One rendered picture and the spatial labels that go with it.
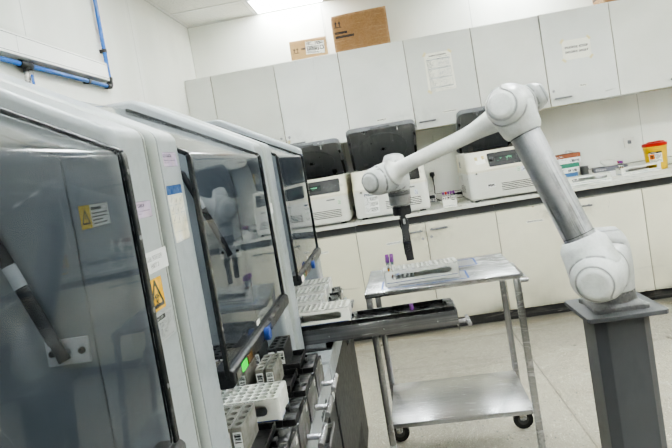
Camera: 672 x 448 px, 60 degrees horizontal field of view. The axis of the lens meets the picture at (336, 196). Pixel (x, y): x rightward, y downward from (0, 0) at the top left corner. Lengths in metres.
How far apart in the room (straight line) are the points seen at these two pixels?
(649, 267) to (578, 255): 2.79
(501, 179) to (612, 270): 2.49
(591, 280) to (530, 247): 2.53
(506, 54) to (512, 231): 1.35
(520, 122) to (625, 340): 0.81
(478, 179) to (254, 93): 1.85
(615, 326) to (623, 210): 2.47
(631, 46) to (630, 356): 3.14
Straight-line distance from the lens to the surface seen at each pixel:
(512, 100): 1.90
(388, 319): 1.96
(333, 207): 4.27
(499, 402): 2.57
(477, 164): 4.32
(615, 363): 2.21
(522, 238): 4.39
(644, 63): 4.97
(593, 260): 1.91
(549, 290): 4.51
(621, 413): 2.28
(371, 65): 4.58
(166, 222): 0.97
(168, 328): 0.92
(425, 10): 5.02
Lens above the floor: 1.34
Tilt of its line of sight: 3 degrees down
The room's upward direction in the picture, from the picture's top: 9 degrees counter-clockwise
